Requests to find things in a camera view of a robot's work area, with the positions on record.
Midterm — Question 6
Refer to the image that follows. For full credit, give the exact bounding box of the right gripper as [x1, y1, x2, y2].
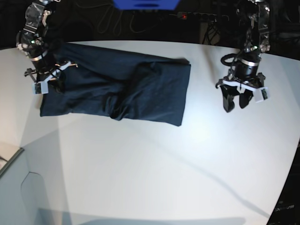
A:
[24, 59, 78, 94]

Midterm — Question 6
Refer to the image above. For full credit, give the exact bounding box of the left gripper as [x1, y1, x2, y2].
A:
[220, 68, 265, 113]

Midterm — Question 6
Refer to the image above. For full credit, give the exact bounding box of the dark navy t-shirt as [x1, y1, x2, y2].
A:
[40, 43, 191, 126]

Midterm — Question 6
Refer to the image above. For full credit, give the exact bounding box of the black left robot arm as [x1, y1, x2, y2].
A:
[216, 0, 270, 113]

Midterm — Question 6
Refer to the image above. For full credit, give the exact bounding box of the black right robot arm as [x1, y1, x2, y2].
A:
[16, 0, 78, 95]

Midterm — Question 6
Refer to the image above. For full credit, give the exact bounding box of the black power strip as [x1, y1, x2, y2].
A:
[177, 12, 218, 23]

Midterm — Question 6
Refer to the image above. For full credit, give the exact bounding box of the blue plastic bin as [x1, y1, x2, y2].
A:
[113, 0, 180, 10]

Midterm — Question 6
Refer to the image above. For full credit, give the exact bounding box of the black device with label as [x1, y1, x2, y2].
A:
[267, 201, 300, 225]

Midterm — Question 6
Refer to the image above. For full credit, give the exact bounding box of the grey looped cable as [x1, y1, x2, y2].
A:
[97, 4, 165, 35]

